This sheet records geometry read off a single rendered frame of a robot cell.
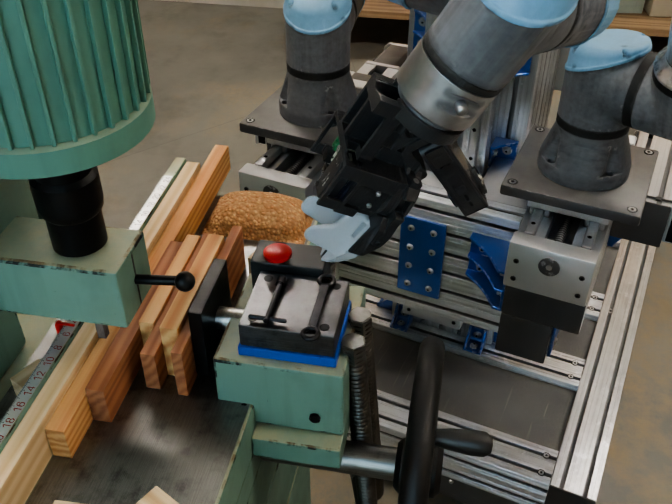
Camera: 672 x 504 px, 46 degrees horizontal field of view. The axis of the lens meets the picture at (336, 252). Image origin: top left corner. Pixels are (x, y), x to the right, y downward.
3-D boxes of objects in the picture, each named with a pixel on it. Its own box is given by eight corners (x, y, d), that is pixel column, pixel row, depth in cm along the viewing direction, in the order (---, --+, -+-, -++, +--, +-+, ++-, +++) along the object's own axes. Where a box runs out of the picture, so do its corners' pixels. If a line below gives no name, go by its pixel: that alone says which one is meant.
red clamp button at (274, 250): (288, 267, 82) (288, 259, 81) (260, 264, 82) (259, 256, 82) (295, 249, 84) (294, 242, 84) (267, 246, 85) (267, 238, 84)
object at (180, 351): (188, 396, 83) (181, 354, 79) (177, 395, 83) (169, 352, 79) (245, 266, 100) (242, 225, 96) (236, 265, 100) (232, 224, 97)
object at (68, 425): (72, 458, 77) (63, 432, 74) (53, 455, 77) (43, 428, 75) (230, 168, 118) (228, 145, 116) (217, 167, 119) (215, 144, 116)
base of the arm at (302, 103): (301, 84, 158) (300, 37, 152) (371, 99, 153) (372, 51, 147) (264, 117, 148) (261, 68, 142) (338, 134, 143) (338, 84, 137)
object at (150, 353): (160, 389, 84) (154, 355, 81) (146, 387, 84) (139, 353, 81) (220, 266, 100) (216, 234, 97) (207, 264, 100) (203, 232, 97)
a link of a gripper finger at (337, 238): (281, 246, 78) (326, 185, 72) (334, 260, 80) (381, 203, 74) (283, 271, 76) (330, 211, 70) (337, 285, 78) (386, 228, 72)
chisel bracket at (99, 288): (131, 340, 78) (116, 274, 72) (-1, 322, 80) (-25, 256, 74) (158, 292, 83) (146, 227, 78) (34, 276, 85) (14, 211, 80)
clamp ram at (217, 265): (263, 384, 84) (258, 321, 78) (196, 374, 85) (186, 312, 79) (283, 326, 91) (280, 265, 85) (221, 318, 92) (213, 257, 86)
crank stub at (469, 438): (492, 437, 78) (490, 462, 77) (433, 428, 79) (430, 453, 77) (495, 428, 76) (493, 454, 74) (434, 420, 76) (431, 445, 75)
